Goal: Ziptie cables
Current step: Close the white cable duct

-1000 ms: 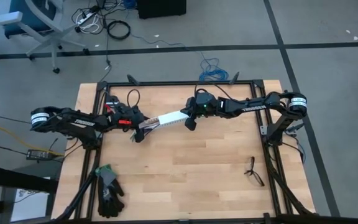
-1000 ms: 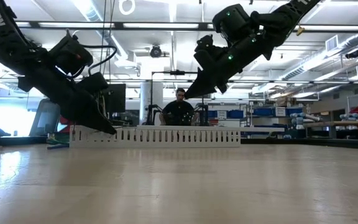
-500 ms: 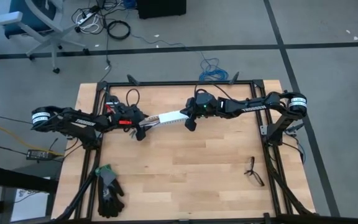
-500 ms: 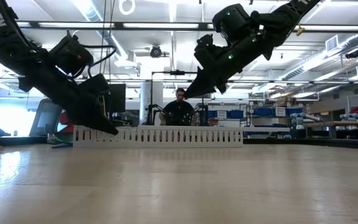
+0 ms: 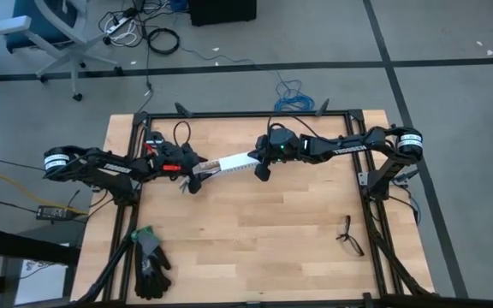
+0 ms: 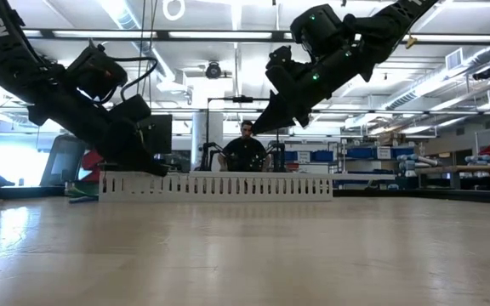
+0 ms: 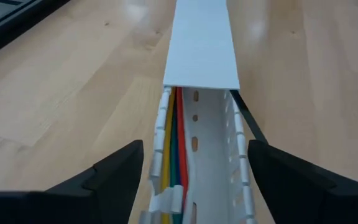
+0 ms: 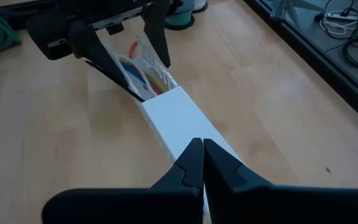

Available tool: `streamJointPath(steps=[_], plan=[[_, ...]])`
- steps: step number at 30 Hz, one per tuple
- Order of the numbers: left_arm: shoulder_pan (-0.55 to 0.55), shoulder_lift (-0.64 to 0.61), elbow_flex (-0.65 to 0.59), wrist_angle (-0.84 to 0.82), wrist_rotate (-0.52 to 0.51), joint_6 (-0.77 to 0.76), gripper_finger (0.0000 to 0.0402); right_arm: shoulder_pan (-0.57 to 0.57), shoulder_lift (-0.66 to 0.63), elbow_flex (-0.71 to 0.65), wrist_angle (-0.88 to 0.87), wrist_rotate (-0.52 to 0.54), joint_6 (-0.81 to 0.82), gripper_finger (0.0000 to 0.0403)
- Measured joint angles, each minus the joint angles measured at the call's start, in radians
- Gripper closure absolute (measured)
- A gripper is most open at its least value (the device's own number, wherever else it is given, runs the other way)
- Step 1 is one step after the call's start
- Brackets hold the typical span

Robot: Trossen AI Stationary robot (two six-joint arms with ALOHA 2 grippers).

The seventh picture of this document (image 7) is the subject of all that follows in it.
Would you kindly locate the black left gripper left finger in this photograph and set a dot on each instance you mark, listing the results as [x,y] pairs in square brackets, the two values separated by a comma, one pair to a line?
[89,196]

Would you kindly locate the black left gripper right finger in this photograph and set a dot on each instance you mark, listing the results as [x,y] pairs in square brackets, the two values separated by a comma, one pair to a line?
[306,193]

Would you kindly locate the long black zip tie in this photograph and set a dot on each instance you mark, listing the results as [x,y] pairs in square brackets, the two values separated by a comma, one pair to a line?
[249,118]

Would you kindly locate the black table frame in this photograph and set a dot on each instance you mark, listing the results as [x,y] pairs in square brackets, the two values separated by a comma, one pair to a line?
[8,21]

